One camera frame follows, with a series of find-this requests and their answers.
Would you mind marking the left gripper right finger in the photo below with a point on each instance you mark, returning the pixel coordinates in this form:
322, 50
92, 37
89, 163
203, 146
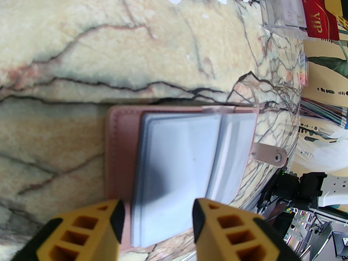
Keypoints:
239, 241

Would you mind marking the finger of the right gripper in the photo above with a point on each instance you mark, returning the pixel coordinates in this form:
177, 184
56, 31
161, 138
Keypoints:
341, 9

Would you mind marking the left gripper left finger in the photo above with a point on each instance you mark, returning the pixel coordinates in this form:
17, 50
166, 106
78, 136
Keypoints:
81, 238

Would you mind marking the red VIP card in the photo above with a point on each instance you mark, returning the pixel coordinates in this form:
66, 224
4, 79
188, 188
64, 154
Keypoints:
316, 12

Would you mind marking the pink leather card holder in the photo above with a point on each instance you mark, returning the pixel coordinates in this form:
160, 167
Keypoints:
122, 151

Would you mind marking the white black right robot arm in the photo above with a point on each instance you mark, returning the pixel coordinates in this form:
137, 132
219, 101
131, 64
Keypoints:
299, 189

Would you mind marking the pale VIP card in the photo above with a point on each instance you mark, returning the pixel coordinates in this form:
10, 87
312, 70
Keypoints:
293, 7

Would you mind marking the clear acrylic card stand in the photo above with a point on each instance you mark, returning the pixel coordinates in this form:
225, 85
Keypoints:
272, 9

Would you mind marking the coloured marker pack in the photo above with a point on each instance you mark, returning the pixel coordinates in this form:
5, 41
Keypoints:
303, 69

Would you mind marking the pencil tube with blue lid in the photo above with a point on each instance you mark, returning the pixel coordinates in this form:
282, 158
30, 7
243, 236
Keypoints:
323, 111

